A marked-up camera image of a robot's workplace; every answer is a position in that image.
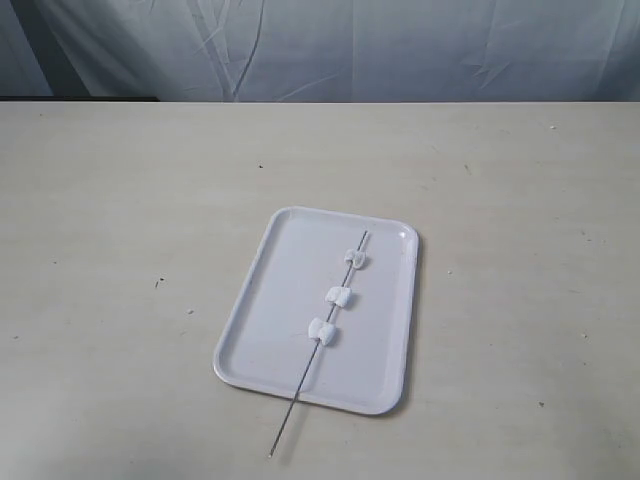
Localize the thin metal skewer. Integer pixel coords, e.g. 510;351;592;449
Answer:
267;230;369;459

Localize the white plastic tray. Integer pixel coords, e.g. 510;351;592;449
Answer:
213;206;420;415

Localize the grey wrinkled backdrop cloth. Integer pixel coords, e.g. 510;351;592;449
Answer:
1;0;639;102

